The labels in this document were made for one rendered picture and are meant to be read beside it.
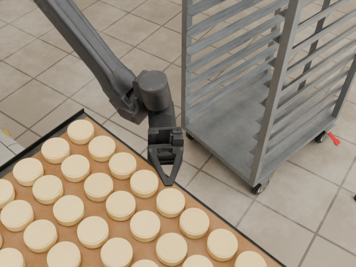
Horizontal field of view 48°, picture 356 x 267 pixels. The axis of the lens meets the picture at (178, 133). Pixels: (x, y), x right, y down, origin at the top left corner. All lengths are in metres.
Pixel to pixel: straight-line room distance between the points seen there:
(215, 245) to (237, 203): 1.22
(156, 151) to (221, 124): 1.25
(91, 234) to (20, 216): 0.12
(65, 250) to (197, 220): 0.22
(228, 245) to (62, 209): 0.28
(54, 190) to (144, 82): 0.26
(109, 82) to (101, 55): 0.06
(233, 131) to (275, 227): 0.48
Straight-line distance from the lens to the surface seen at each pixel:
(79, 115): 0.85
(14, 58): 2.82
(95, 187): 0.72
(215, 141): 1.91
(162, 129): 0.75
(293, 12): 1.22
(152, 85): 0.77
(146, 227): 0.68
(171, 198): 0.71
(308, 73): 1.61
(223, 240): 0.68
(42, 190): 0.73
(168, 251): 0.66
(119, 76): 0.84
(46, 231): 0.69
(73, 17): 0.82
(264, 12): 1.97
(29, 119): 2.35
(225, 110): 2.06
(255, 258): 0.68
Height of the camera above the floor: 1.59
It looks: 48 degrees down
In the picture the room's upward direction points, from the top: straight up
